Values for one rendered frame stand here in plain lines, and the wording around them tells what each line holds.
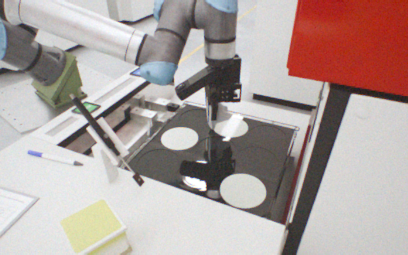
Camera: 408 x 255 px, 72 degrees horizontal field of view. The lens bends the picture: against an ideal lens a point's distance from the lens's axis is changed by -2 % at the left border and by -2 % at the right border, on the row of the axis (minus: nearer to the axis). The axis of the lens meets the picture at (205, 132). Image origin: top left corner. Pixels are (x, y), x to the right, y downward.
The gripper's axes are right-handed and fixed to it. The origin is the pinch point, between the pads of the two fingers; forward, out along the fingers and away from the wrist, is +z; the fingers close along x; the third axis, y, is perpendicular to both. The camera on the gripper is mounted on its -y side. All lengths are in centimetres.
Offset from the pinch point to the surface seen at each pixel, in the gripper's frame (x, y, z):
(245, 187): -23.3, 2.8, 1.3
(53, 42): 313, -128, 69
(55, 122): 2.6, -40.2, -4.8
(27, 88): 55, -66, 9
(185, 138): -2.9, -7.6, 1.3
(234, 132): -2.8, 6.2, 1.3
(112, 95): 14.4, -26.4, -4.6
